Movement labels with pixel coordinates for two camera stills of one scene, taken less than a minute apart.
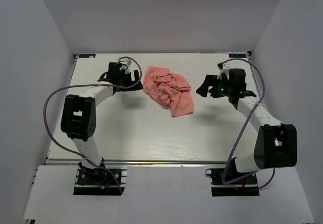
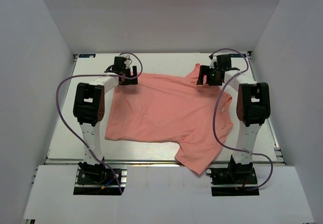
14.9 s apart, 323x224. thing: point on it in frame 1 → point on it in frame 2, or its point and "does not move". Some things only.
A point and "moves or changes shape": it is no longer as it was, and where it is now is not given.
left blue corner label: [86, 55] does not move
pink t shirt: [172, 90] moves or changes shape
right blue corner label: [237, 56] does not move
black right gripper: [203, 90] → [204, 70]
